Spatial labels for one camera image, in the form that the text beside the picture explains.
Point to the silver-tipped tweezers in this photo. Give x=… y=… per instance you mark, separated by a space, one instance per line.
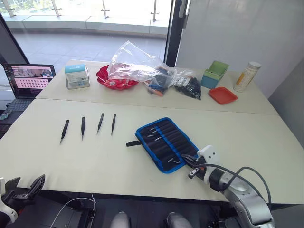
x=153 y=129
x=158 y=138
x=151 y=136
x=170 y=160
x=177 y=162

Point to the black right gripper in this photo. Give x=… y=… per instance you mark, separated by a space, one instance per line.
x=199 y=169

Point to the blue and black tool roll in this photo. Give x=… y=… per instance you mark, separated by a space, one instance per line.
x=166 y=142

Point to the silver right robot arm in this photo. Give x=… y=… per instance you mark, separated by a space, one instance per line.
x=244 y=199

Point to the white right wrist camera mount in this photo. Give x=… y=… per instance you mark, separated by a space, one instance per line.
x=209 y=153

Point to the bag of colourful parts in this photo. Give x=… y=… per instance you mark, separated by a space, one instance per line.
x=159 y=82

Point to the black tweezers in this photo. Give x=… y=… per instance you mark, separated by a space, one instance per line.
x=113 y=123
x=100 y=122
x=64 y=130
x=83 y=126

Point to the orange square tray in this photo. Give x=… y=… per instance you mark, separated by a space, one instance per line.
x=223 y=95

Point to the red plastic bowl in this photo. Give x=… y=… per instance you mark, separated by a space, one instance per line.
x=118 y=84

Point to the grey rounded knee shape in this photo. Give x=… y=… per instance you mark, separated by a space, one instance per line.
x=120 y=219
x=177 y=221

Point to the small teal card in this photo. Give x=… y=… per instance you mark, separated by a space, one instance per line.
x=6 y=116

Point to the black laptop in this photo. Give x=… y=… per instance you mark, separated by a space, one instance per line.
x=29 y=79

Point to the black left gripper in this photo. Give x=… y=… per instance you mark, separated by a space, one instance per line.
x=16 y=198

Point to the green and teal box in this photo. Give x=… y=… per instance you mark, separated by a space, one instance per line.
x=213 y=76

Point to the clear empty plastic bag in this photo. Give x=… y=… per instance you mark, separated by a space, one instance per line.
x=133 y=59

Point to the blue and white carton box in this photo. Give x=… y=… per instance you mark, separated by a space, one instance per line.
x=77 y=77

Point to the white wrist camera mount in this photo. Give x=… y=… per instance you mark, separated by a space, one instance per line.
x=8 y=215
x=209 y=153

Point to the metal railing post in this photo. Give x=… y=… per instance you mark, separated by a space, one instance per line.
x=56 y=8
x=104 y=9
x=154 y=10

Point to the dark slanted window frame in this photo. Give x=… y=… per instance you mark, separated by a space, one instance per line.
x=12 y=42

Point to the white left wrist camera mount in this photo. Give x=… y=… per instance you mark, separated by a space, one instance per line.
x=8 y=215

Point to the bag of black parts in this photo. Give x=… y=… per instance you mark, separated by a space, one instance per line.
x=190 y=86

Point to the black door frame post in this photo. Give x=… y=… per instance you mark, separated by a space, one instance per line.
x=174 y=33

